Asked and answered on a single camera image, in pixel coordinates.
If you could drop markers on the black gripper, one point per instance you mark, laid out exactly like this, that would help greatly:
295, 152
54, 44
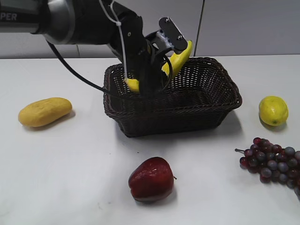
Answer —
144, 54

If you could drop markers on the yellow banana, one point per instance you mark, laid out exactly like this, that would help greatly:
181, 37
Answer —
177, 61

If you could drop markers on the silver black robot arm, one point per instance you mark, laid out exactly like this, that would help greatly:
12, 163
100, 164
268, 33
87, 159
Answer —
66, 22

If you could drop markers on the dark woven wicker basket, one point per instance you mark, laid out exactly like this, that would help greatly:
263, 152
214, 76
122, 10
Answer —
199, 98

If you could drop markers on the yellow lemon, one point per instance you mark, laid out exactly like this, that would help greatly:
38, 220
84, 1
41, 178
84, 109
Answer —
273, 111

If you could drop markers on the red apple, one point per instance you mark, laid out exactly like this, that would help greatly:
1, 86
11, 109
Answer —
151, 181

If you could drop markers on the yellow mango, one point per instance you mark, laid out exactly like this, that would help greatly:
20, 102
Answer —
44, 112

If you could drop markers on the purple grape bunch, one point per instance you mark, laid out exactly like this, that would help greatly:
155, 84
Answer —
273, 163

